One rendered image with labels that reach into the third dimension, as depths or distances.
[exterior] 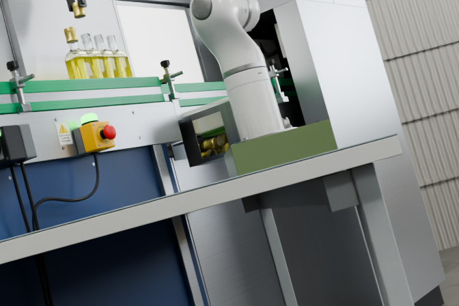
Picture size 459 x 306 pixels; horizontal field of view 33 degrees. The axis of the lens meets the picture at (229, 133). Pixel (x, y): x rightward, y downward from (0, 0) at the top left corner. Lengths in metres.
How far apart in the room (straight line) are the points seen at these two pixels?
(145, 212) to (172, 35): 1.80
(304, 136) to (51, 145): 0.63
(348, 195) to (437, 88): 4.28
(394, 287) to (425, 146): 4.19
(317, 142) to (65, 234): 0.86
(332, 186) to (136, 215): 0.33
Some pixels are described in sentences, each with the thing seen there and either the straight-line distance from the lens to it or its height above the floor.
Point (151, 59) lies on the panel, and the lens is 2.81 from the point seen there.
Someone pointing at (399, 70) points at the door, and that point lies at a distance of 5.49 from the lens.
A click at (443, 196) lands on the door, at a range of 5.49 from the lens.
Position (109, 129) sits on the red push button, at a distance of 1.97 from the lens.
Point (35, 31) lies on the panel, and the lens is 2.45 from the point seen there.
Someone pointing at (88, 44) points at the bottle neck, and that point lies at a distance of 2.39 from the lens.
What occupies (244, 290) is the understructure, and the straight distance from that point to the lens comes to 2.97.
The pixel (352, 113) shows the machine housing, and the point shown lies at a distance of 3.25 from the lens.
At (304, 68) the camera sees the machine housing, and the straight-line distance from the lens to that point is 3.09.
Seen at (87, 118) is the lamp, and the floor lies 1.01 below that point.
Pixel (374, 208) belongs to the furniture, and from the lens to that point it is 1.30.
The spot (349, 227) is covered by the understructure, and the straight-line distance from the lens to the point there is 3.07.
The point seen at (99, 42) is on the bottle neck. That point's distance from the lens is 2.44.
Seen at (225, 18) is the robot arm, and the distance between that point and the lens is 1.98.
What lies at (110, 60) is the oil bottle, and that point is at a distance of 2.41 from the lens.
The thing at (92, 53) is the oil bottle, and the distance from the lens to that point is 2.36.
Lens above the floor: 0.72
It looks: 5 degrees up
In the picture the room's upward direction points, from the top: 15 degrees counter-clockwise
